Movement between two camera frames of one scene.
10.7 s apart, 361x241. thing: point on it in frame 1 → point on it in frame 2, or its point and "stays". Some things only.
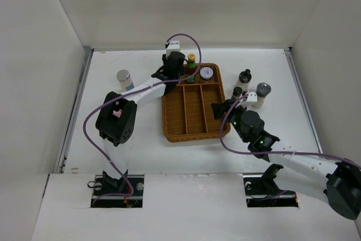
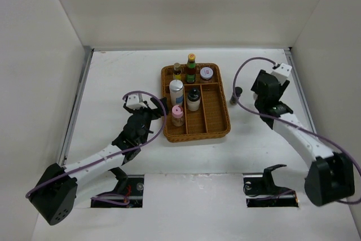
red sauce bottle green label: x=192 y=68 stays
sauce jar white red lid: x=206 y=73 stays
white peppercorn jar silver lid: x=126 y=84 → x=176 y=90
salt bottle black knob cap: x=245 y=77 → x=193 y=100
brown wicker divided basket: x=187 y=111 stays
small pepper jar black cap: x=237 y=92 stays
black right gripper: x=220 y=108 → x=282 y=88
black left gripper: x=164 y=60 → x=155 y=114
